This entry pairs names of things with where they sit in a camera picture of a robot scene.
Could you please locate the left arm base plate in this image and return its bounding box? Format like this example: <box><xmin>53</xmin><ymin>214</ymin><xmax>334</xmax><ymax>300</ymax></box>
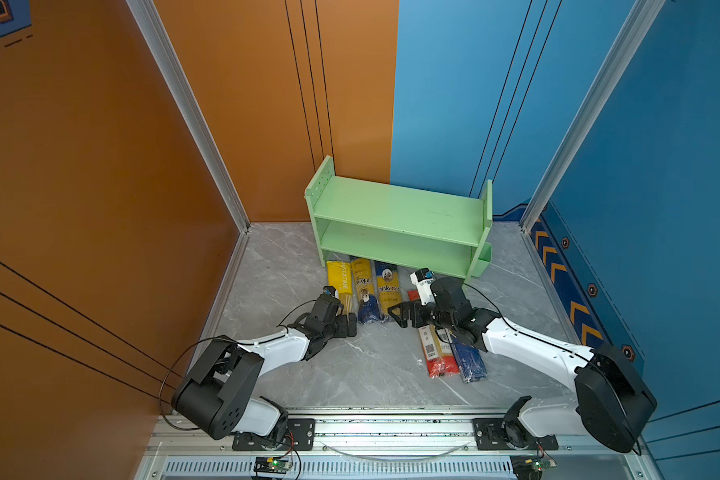
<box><xmin>232</xmin><ymin>417</ymin><xmax>316</xmax><ymax>452</ymax></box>

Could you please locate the yellow blue spaghetti bag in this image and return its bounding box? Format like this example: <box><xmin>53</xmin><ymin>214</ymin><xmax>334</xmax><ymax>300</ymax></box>
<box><xmin>350</xmin><ymin>256</ymin><xmax>382</xmax><ymax>324</ymax></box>

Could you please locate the green two-tier shelf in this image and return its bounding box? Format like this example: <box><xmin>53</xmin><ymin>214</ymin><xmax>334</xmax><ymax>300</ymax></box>
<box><xmin>304</xmin><ymin>156</ymin><xmax>493</xmax><ymax>280</ymax></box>

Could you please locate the circuit board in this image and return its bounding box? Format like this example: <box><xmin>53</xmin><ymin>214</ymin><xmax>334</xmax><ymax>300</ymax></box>
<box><xmin>253</xmin><ymin>457</ymin><xmax>294</xmax><ymax>479</ymax></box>
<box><xmin>510</xmin><ymin>457</ymin><xmax>558</xmax><ymax>480</ymax></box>

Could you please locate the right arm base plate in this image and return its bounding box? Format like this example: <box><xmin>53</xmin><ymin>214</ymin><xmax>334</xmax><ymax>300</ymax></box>
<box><xmin>472</xmin><ymin>417</ymin><xmax>559</xmax><ymax>451</ymax></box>

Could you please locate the blue Barilla spaghetti box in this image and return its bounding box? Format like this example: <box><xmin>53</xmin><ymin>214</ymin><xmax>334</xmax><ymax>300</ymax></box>
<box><xmin>447</xmin><ymin>330</ymin><xmax>488</xmax><ymax>384</ymax></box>

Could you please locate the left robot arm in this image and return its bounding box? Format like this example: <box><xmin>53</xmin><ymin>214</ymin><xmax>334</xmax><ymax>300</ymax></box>
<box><xmin>171</xmin><ymin>290</ymin><xmax>358</xmax><ymax>448</ymax></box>

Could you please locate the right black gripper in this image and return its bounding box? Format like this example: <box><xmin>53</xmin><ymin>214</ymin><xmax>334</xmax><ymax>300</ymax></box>
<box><xmin>387</xmin><ymin>298</ymin><xmax>456</xmax><ymax>332</ymax></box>

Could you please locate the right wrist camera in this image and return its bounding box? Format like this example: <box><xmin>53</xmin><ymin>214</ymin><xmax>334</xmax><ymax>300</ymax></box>
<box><xmin>410</xmin><ymin>268</ymin><xmax>434</xmax><ymax>305</ymax></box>

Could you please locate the blue yellow pasta bag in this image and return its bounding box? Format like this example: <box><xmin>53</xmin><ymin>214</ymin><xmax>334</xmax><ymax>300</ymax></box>
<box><xmin>374</xmin><ymin>261</ymin><xmax>403</xmax><ymax>322</ymax></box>

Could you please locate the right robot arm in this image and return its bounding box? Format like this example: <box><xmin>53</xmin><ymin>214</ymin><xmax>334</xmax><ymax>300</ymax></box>
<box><xmin>387</xmin><ymin>270</ymin><xmax>657</xmax><ymax>454</ymax></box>

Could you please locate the left circuit board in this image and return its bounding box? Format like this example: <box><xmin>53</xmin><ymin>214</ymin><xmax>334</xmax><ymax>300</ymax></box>
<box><xmin>253</xmin><ymin>457</ymin><xmax>294</xmax><ymax>479</ymax></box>

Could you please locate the right circuit board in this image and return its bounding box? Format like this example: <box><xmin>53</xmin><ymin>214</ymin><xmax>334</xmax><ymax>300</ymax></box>
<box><xmin>510</xmin><ymin>457</ymin><xmax>558</xmax><ymax>480</ymax></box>

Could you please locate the aluminium front rail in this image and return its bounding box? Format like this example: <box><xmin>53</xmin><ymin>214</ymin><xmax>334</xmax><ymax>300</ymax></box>
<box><xmin>135</xmin><ymin>407</ymin><xmax>662</xmax><ymax>479</ymax></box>

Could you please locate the red spaghetti bag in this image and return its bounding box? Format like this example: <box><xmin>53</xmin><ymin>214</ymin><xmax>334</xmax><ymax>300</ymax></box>
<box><xmin>417</xmin><ymin>308</ymin><xmax>460</xmax><ymax>378</ymax></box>

